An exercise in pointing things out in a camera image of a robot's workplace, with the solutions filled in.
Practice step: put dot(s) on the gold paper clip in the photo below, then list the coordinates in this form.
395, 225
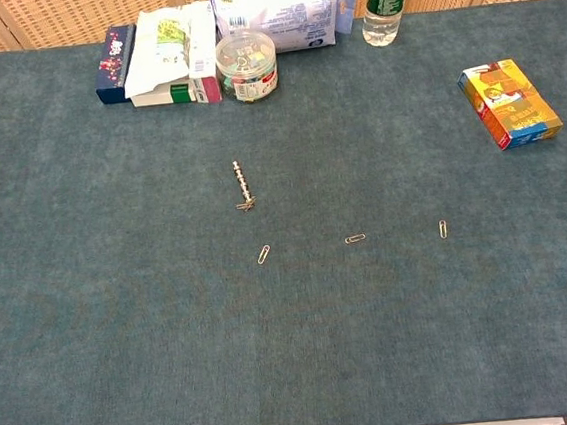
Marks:
443, 228
355, 239
243, 206
250, 204
264, 254

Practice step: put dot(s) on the silver magnetic bead stick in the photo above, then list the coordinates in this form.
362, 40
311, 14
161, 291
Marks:
241, 181

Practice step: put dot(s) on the clear tub of binder clips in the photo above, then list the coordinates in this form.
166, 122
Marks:
247, 70

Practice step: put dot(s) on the teal felt table cloth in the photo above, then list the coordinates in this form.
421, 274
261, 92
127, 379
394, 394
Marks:
294, 322

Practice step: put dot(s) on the white box with green end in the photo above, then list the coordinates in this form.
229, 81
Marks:
166, 94

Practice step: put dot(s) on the white box with pink end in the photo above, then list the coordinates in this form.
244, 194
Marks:
203, 54

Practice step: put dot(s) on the white blue plastic pack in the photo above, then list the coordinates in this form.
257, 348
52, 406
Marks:
274, 12

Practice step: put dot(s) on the white green paper packet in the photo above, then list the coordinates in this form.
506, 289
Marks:
157, 49

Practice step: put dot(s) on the dark blue printed box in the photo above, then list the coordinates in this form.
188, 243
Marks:
113, 63

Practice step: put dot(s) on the water bottle with green label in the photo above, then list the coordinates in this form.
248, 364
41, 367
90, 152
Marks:
384, 2

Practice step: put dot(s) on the yellow orange printed carton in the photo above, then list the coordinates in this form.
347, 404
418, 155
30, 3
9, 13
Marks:
509, 103

